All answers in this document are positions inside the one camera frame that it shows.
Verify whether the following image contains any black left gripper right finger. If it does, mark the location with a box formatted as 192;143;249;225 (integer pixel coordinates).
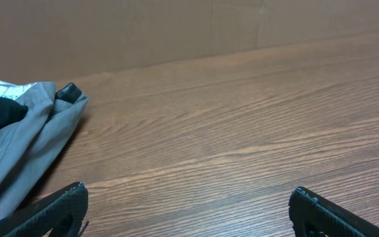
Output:
288;186;379;237

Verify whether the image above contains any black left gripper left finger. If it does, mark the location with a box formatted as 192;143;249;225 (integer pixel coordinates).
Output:
0;182;88;237

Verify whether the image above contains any grey folded garment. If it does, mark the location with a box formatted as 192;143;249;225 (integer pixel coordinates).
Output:
0;81;89;220

